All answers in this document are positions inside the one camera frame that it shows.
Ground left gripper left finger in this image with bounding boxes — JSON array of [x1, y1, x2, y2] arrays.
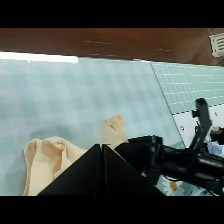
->
[[37, 143, 103, 197]]

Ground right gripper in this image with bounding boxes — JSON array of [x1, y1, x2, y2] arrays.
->
[[113, 134, 204, 188]]

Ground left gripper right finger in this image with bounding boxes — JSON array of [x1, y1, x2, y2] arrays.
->
[[101, 143, 160, 197]]

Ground cream shirt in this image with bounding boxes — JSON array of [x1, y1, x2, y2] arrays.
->
[[22, 114, 130, 197]]

